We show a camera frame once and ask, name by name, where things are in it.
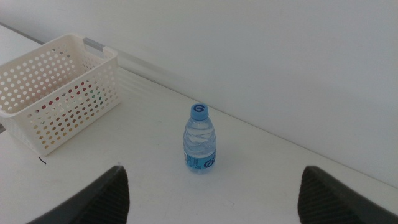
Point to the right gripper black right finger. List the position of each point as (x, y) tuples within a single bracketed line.
[(323, 202)]

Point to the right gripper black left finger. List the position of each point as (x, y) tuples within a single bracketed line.
[(105, 199)]

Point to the clear water bottle blue cap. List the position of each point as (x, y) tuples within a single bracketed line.
[(199, 143)]

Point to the thin black thread piece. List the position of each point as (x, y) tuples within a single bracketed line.
[(41, 160)]

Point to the white perforated plastic basket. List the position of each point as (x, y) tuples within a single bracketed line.
[(18, 116)]

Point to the grey rail behind table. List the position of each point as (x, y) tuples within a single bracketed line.
[(93, 44)]

